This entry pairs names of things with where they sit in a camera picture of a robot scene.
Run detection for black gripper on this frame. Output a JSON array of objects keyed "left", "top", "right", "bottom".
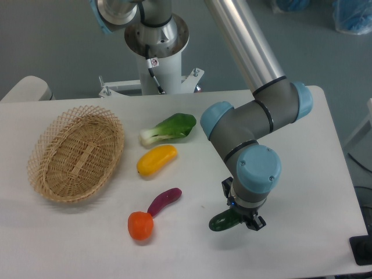
[{"left": 221, "top": 177, "right": 266, "bottom": 231}]

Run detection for dark green cucumber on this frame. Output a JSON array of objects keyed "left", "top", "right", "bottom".
[{"left": 209, "top": 209, "right": 241, "bottom": 232}]

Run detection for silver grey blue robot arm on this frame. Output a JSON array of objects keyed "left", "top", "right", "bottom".
[{"left": 90, "top": 1, "right": 313, "bottom": 231}]

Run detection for purple sweet potato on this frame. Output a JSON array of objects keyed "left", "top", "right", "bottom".
[{"left": 147, "top": 188, "right": 183, "bottom": 217}]

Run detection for yellow mango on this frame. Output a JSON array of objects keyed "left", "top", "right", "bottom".
[{"left": 137, "top": 145, "right": 178, "bottom": 177}]

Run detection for green bok choy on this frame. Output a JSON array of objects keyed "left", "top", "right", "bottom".
[{"left": 139, "top": 113, "right": 196, "bottom": 146}]

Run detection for orange tangerine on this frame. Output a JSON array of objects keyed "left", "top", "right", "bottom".
[{"left": 127, "top": 212, "right": 153, "bottom": 241}]

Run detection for black device at edge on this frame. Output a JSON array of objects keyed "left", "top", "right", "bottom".
[{"left": 349, "top": 235, "right": 371, "bottom": 266}]

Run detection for white furniture at right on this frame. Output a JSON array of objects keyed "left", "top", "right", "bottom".
[{"left": 343, "top": 98, "right": 371, "bottom": 151}]

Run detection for woven wicker basket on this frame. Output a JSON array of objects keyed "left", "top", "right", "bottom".
[{"left": 27, "top": 105, "right": 124, "bottom": 203}]

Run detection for blue plastic bag middle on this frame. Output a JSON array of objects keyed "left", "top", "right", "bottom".
[{"left": 271, "top": 0, "right": 310, "bottom": 13}]

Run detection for blue plastic bag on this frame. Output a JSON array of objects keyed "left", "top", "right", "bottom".
[
  {"left": 271, "top": 0, "right": 310, "bottom": 13},
  {"left": 332, "top": 0, "right": 371, "bottom": 35}
]

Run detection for blue plastic bag right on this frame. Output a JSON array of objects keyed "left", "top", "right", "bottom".
[{"left": 332, "top": 0, "right": 371, "bottom": 35}]

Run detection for white chair back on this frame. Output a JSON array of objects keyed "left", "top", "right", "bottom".
[{"left": 1, "top": 76, "right": 55, "bottom": 103}]

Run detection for black floor cable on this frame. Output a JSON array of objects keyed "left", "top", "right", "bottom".
[{"left": 347, "top": 152, "right": 372, "bottom": 173}]

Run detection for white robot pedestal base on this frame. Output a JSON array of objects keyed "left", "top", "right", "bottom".
[{"left": 99, "top": 14, "right": 205, "bottom": 98}]

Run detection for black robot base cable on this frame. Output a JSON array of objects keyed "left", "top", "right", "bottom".
[{"left": 144, "top": 44, "right": 166, "bottom": 95}]

